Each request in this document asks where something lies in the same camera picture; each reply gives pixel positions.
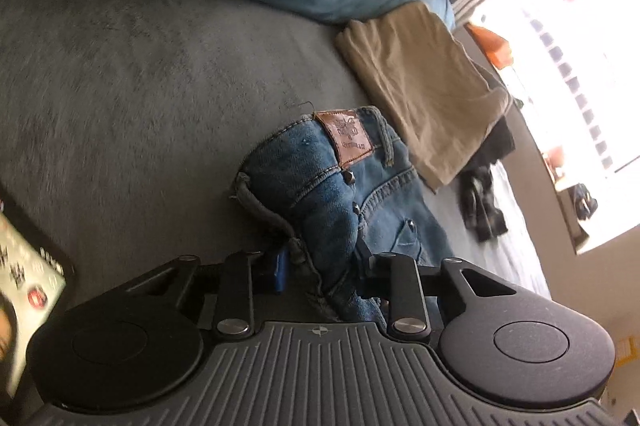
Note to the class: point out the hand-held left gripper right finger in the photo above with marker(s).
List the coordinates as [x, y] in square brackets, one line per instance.
[402, 286]

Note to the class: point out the black smartphone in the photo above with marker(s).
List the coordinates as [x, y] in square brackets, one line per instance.
[25, 286]

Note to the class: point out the orange bag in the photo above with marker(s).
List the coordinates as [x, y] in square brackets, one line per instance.
[490, 45]

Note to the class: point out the dark plaid shirt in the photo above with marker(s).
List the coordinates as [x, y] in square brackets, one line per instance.
[482, 206]

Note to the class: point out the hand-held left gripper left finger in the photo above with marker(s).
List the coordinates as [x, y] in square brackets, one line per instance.
[277, 273]

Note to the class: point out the blue jeans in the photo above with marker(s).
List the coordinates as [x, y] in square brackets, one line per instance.
[330, 191]

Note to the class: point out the dark crumpled cloth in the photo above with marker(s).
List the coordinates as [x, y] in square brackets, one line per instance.
[585, 201]

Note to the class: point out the tan folded garment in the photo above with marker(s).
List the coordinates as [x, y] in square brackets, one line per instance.
[425, 90]

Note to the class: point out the terracotta pot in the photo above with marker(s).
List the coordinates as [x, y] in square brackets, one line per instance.
[555, 155]

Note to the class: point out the black folded garment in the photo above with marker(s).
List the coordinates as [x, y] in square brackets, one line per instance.
[497, 143]

